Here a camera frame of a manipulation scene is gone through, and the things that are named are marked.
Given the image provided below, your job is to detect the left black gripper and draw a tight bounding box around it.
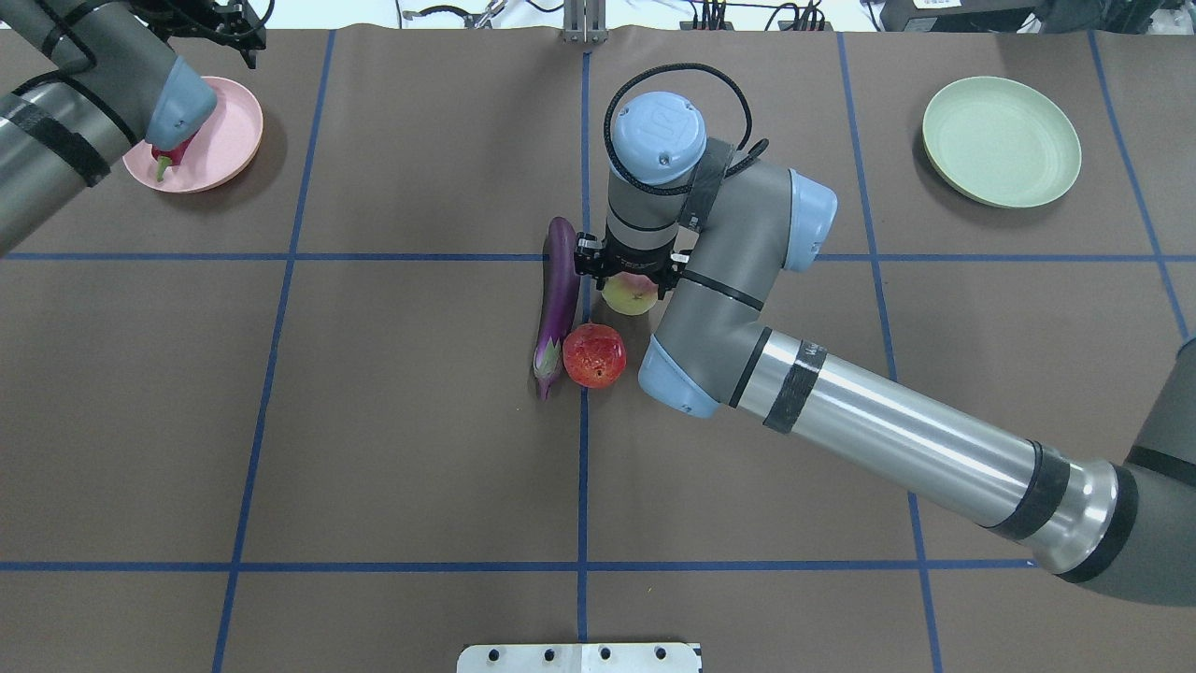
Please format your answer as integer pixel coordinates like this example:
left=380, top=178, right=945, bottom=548
left=132, top=1, right=268, bottom=69

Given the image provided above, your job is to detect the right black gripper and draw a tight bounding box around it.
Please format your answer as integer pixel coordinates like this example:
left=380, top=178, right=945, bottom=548
left=574, top=233, right=692, bottom=300

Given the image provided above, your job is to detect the purple eggplant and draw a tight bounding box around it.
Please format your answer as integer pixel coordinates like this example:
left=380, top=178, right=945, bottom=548
left=533, top=218, right=580, bottom=400

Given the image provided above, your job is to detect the pink yellow peach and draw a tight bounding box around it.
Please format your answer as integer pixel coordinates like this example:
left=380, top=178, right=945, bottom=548
left=602, top=273, right=659, bottom=316

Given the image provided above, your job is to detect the red pomegranate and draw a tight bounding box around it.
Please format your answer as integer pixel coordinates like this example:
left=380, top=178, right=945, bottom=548
left=562, top=322, right=627, bottom=388

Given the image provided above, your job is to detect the red chili pepper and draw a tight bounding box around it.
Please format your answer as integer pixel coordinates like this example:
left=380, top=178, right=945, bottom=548
left=150, top=133, right=199, bottom=183

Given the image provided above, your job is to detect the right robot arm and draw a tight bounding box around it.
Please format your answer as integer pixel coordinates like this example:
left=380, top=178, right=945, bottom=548
left=576, top=91, right=1195, bottom=608

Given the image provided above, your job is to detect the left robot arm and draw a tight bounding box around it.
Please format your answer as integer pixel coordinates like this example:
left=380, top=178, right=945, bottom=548
left=1, top=1, right=275, bottom=252

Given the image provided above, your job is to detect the pink plate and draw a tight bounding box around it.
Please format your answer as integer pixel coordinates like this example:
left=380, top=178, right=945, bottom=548
left=122, top=77, right=264, bottom=194

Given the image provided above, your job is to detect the light green plate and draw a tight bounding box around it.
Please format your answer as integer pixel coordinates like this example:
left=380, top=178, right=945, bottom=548
left=921, top=77, right=1082, bottom=209

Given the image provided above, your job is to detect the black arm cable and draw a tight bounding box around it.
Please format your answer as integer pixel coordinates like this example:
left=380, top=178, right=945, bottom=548
left=603, top=63, right=770, bottom=179

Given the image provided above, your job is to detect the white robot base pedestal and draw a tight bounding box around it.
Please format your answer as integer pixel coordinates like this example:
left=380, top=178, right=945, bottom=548
left=456, top=642, right=704, bottom=672

